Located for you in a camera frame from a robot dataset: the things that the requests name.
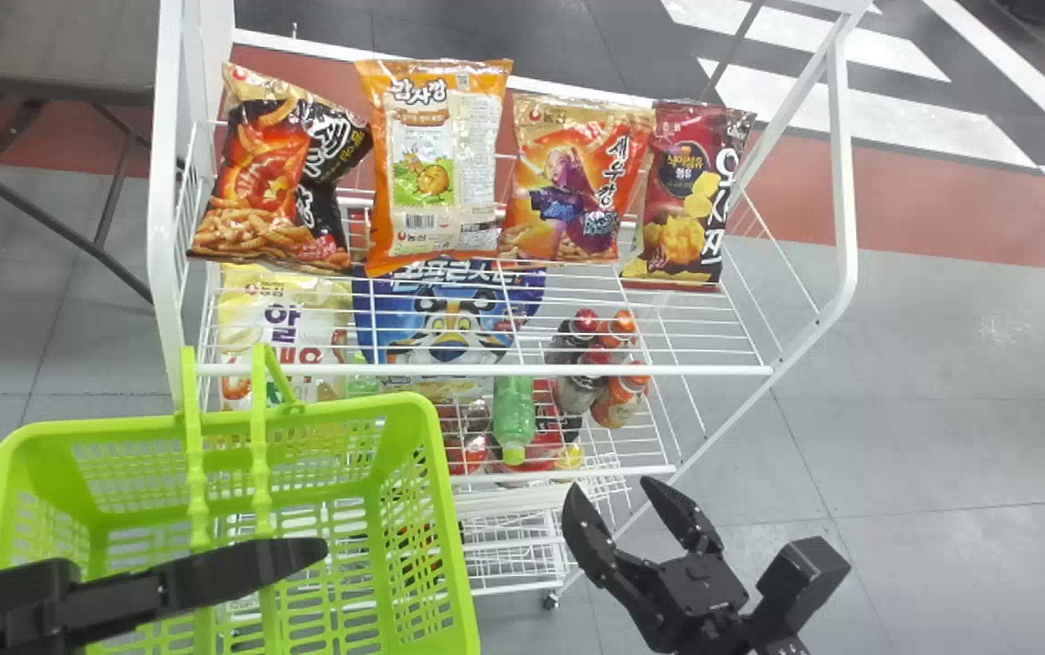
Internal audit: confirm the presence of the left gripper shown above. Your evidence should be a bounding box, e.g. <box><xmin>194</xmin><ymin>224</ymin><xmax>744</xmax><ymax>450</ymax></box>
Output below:
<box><xmin>0</xmin><ymin>536</ymin><xmax>331</xmax><ymax>655</ymax></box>

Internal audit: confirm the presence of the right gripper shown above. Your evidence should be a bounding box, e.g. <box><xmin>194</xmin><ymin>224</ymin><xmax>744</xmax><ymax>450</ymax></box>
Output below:
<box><xmin>560</xmin><ymin>475</ymin><xmax>761</xmax><ymax>655</ymax></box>

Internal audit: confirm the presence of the orange bottle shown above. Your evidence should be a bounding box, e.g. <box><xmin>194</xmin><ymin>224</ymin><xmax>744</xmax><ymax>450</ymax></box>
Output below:
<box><xmin>589</xmin><ymin>358</ymin><xmax>652</xmax><ymax>430</ymax></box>
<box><xmin>597</xmin><ymin>308</ymin><xmax>640</xmax><ymax>352</ymax></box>

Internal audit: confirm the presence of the brown bottle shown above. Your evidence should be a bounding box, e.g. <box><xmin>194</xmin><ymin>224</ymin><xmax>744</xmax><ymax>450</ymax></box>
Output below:
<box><xmin>550</xmin><ymin>349</ymin><xmax>611</xmax><ymax>417</ymax></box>
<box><xmin>548</xmin><ymin>308</ymin><xmax>602</xmax><ymax>365</ymax></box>

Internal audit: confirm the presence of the green bottle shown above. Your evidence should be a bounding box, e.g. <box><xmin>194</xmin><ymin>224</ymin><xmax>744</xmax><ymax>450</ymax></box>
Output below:
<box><xmin>491</xmin><ymin>374</ymin><xmax>538</xmax><ymax>468</ymax></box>

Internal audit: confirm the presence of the green basket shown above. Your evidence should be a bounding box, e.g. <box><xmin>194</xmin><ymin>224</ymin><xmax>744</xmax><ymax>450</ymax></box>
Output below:
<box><xmin>0</xmin><ymin>344</ymin><xmax>483</xmax><ymax>655</ymax></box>

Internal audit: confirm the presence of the yellow cereal bag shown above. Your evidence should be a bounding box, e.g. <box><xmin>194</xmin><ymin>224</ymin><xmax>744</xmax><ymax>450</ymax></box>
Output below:
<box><xmin>215</xmin><ymin>263</ymin><xmax>356</xmax><ymax>411</ymax></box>

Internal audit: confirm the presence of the blue cereal bag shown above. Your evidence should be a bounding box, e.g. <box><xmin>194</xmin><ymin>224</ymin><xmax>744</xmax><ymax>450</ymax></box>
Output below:
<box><xmin>350</xmin><ymin>258</ymin><xmax>548</xmax><ymax>367</ymax></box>

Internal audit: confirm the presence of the dark red snack packet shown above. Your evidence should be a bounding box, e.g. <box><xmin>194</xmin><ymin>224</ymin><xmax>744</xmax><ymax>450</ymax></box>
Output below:
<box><xmin>619</xmin><ymin>99</ymin><xmax>758</xmax><ymax>293</ymax></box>

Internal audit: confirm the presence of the black red snack packet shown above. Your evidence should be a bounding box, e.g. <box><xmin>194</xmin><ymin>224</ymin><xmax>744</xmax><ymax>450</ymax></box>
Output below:
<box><xmin>189</xmin><ymin>62</ymin><xmax>374</xmax><ymax>275</ymax></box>

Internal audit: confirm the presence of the orange beige snack packet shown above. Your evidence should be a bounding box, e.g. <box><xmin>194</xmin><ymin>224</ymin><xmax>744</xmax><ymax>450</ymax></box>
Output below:
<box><xmin>355</xmin><ymin>57</ymin><xmax>515</xmax><ymax>278</ymax></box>

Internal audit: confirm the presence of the dark side table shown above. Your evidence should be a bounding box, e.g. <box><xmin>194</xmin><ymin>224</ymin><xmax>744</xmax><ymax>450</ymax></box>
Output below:
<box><xmin>0</xmin><ymin>0</ymin><xmax>161</xmax><ymax>304</ymax></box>

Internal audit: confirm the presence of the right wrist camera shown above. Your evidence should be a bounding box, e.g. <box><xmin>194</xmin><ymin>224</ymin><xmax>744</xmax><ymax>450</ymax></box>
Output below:
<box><xmin>744</xmin><ymin>536</ymin><xmax>853</xmax><ymax>650</ymax></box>

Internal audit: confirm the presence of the white wire rack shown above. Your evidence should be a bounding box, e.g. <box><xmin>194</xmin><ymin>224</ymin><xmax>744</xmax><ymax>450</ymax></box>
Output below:
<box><xmin>147</xmin><ymin>0</ymin><xmax>874</xmax><ymax>611</ymax></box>

